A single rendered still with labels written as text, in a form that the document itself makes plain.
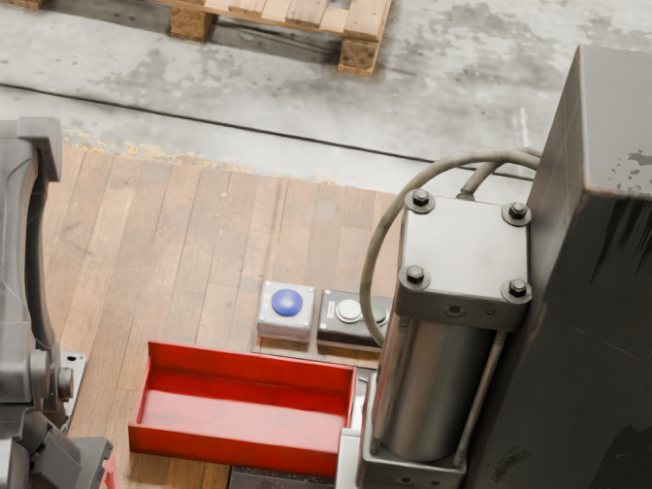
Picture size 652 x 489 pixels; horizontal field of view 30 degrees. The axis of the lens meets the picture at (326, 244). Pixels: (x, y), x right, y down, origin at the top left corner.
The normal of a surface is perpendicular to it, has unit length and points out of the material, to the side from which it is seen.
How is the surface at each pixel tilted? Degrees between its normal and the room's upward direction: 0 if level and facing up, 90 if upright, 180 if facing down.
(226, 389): 0
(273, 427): 0
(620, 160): 0
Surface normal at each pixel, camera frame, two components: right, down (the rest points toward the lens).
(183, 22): -0.19, 0.75
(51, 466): 0.88, -0.11
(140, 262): 0.09, -0.63
